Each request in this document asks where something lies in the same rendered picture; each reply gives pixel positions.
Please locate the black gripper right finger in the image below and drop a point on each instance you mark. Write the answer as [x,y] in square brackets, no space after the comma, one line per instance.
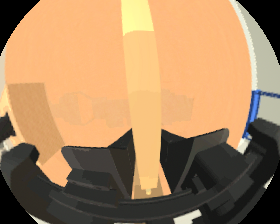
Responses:
[177,153]

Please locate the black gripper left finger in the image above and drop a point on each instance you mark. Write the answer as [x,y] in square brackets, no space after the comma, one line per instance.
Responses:
[119,159]

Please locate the long wooden rail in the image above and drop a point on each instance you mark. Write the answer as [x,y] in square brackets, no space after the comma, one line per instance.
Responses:
[144,88]

